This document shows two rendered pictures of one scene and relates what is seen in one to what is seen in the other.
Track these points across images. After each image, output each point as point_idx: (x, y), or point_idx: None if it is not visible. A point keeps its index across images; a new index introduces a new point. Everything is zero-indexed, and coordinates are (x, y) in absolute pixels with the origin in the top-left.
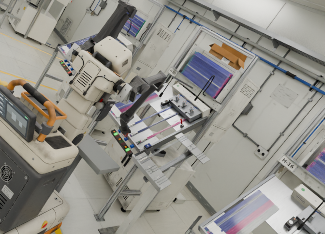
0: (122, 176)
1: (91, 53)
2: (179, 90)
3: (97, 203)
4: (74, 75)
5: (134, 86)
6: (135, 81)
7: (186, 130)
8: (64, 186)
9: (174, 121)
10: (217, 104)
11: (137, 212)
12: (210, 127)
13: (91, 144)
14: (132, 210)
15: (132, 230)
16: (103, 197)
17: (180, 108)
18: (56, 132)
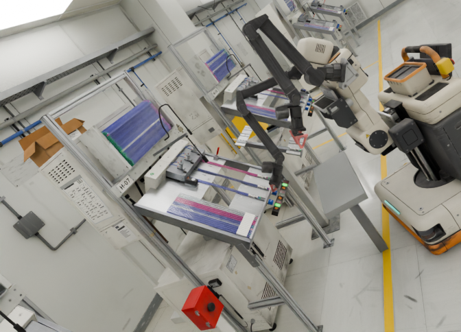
0: (272, 257)
1: (331, 60)
2: (161, 169)
3: (317, 262)
4: (361, 69)
5: None
6: None
7: None
8: (350, 276)
9: (212, 167)
10: (174, 129)
11: (306, 191)
12: None
13: (329, 179)
14: (308, 197)
15: (298, 239)
16: (303, 273)
17: (194, 161)
18: (393, 91)
